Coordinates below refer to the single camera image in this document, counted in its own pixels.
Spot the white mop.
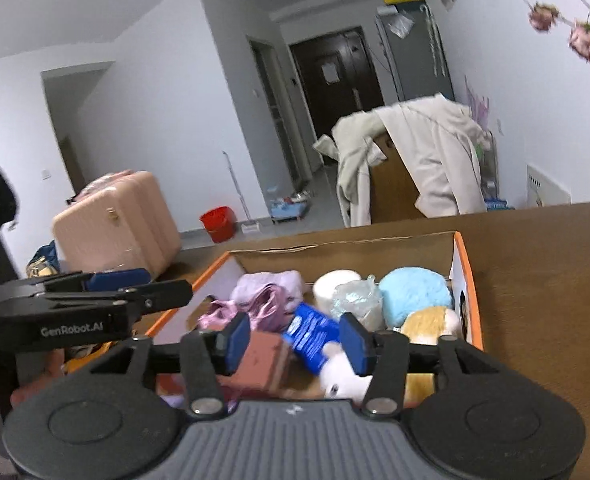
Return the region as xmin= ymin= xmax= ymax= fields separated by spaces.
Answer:
xmin=222 ymin=150 xmax=261 ymax=234

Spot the red bucket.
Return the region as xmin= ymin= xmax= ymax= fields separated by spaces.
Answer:
xmin=199 ymin=205 xmax=237 ymax=244

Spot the clear plastic pouch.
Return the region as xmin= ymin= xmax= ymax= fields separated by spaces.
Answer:
xmin=387 ymin=12 xmax=416 ymax=39

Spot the purple wall sticker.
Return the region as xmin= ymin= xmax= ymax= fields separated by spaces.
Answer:
xmin=464 ymin=74 xmax=491 ymax=127

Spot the layered pink sponge block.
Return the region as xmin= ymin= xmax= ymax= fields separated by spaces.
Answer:
xmin=219 ymin=329 xmax=294 ymax=402

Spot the lavender knitted cloth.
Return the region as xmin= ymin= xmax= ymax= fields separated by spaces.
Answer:
xmin=232 ymin=270 xmax=304 ymax=312

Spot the white cylinder sponge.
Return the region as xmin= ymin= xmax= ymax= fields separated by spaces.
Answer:
xmin=313 ymin=269 xmax=364 ymax=319

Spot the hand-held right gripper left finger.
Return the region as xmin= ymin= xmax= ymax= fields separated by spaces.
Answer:
xmin=90 ymin=312 xmax=252 ymax=417

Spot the brown cardboard box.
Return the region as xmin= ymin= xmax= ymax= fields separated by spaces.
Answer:
xmin=369 ymin=132 xmax=428 ymax=224

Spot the pink suitcase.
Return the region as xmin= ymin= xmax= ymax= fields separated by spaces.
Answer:
xmin=52 ymin=170 xmax=182 ymax=281

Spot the translucent pale green squishy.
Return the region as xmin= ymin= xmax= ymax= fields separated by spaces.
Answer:
xmin=330 ymin=279 xmax=385 ymax=332

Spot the purple satin bow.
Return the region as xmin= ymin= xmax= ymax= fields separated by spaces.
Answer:
xmin=197 ymin=299 xmax=248 ymax=332
xmin=245 ymin=286 xmax=292 ymax=334

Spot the dark entrance door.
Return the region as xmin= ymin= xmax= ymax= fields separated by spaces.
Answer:
xmin=288 ymin=27 xmax=386 ymax=134

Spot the blue floor tray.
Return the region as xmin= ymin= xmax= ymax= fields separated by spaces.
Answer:
xmin=269 ymin=192 xmax=311 ymax=224

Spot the grey refrigerator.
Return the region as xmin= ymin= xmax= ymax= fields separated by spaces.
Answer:
xmin=374 ymin=2 xmax=455 ymax=104

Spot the red cardboard shoebox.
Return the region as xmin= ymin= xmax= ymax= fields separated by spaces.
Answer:
xmin=144 ymin=231 xmax=485 ymax=407

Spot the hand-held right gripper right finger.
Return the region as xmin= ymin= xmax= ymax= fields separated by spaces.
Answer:
xmin=339 ymin=312 xmax=496 ymax=419

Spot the orange leather strip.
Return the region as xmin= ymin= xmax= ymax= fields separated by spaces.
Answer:
xmin=65 ymin=342 xmax=116 ymax=374

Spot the white plush toy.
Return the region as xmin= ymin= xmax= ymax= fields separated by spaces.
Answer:
xmin=321 ymin=342 xmax=376 ymax=403

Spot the grey interior door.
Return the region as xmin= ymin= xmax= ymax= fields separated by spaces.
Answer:
xmin=248 ymin=37 xmax=302 ymax=182

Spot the person's left hand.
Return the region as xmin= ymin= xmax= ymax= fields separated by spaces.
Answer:
xmin=0 ymin=349 xmax=66 ymax=428

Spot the blue printed packet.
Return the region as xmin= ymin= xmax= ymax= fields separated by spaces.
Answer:
xmin=282 ymin=302 xmax=342 ymax=377

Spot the blue plush toy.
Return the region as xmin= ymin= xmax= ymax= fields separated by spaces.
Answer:
xmin=378 ymin=266 xmax=454 ymax=330

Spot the yellow plush toy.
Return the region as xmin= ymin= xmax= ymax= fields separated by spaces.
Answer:
xmin=399 ymin=306 xmax=464 ymax=407

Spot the beige coat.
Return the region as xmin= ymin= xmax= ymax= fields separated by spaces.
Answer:
xmin=313 ymin=93 xmax=488 ymax=229

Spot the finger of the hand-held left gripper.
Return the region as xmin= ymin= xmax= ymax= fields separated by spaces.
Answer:
xmin=0 ymin=268 xmax=152 ymax=295
xmin=89 ymin=279 xmax=194 ymax=319

